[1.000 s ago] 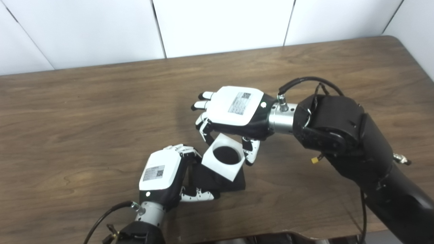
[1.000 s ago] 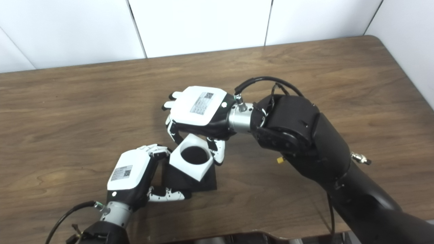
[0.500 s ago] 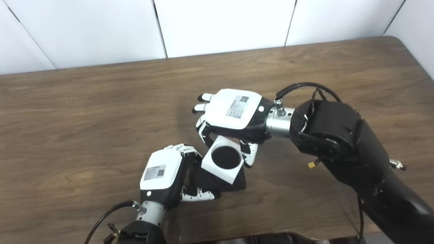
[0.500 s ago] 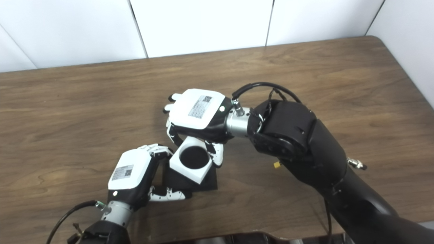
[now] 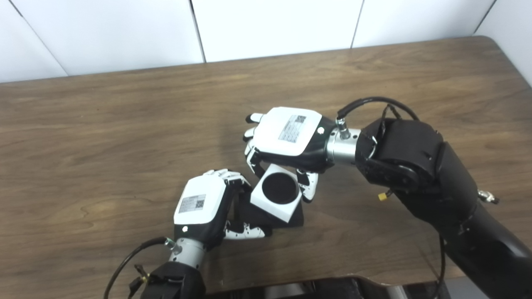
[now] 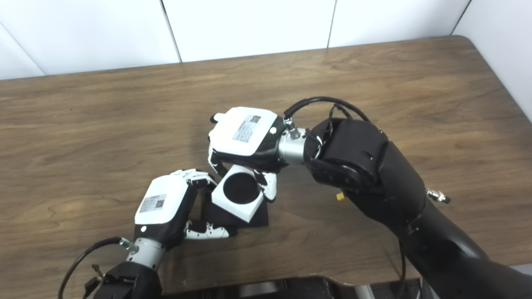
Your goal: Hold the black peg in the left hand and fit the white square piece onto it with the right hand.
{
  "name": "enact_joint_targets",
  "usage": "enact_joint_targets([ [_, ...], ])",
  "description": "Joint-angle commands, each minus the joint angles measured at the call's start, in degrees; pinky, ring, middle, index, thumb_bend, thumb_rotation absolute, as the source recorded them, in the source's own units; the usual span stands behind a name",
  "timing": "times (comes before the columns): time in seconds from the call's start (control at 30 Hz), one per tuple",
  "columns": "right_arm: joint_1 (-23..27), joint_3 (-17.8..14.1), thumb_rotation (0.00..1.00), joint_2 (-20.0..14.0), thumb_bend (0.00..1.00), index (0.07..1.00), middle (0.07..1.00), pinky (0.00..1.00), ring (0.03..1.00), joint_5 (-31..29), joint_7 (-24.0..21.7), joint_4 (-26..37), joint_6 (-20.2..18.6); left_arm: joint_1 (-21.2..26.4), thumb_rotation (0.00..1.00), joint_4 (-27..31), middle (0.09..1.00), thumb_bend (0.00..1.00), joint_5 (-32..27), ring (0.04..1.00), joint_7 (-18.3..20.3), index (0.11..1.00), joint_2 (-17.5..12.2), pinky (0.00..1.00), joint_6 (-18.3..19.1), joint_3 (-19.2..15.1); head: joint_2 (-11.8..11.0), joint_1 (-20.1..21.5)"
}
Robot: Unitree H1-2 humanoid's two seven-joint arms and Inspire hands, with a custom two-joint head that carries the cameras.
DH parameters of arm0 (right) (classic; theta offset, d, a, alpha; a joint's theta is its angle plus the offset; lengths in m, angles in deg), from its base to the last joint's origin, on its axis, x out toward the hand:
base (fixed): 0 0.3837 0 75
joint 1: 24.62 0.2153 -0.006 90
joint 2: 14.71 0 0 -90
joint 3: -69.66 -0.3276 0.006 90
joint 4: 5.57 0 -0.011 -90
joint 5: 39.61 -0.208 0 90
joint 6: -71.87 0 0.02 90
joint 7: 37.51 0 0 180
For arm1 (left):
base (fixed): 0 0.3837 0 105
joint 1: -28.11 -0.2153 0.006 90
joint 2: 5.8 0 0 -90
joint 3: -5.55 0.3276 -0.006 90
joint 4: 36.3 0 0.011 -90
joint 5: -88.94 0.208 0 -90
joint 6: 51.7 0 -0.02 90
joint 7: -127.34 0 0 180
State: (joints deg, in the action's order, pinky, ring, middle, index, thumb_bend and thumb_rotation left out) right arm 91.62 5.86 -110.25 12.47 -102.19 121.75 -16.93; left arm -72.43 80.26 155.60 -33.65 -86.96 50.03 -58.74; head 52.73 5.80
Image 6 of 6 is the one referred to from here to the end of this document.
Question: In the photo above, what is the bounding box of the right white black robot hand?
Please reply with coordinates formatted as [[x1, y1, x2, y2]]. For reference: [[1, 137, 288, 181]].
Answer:
[[208, 107, 288, 203]]

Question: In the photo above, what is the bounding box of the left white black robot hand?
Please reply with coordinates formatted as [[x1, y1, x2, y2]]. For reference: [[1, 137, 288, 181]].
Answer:
[[134, 169, 237, 250]]

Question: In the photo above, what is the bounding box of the black peg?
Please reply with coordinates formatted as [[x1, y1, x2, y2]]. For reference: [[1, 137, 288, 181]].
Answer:
[[202, 172, 268, 228]]

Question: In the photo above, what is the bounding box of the white square piece with hole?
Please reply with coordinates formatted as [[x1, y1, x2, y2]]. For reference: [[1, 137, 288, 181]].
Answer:
[[211, 164, 265, 224]]

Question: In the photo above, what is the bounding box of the black robot torso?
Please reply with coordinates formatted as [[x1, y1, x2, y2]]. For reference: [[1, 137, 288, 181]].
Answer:
[[162, 276, 437, 299]]

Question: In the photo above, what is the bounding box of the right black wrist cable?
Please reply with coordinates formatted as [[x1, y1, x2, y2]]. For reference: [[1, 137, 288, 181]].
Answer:
[[284, 97, 407, 291]]

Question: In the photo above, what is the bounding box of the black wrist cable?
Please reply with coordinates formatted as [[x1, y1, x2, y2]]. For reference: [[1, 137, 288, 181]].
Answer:
[[58, 237, 133, 299], [284, 97, 407, 291]]

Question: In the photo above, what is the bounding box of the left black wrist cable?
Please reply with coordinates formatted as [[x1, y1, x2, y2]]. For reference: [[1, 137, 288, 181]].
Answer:
[[58, 237, 133, 299]]

